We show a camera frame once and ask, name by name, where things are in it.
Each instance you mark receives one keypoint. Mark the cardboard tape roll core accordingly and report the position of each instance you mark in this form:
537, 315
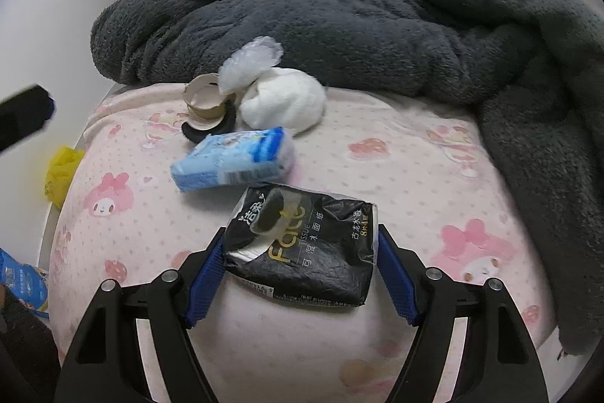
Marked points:
203, 98

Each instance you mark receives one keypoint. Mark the pink cartoon print blanket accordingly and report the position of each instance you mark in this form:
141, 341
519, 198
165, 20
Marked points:
420, 169

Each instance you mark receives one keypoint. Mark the yellow plastic bag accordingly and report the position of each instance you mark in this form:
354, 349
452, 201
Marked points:
60, 174

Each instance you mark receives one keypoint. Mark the bubble wrap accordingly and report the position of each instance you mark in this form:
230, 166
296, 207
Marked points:
244, 66

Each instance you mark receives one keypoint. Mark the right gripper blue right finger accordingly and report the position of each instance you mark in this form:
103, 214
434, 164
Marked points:
397, 280

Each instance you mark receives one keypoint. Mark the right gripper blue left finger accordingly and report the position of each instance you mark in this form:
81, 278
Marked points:
203, 272

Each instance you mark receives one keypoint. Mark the black tissue packet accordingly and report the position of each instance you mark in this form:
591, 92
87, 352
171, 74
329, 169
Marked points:
303, 246

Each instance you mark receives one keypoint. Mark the black tape roll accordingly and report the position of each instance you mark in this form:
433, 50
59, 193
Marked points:
196, 131

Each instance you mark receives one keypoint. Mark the blue tissue packet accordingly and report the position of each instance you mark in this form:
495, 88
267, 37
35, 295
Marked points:
238, 158

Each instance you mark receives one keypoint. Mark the dark grey fleece blanket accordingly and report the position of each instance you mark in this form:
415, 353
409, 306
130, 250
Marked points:
531, 72

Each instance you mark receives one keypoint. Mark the blue snack bag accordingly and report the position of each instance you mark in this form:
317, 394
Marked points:
27, 283

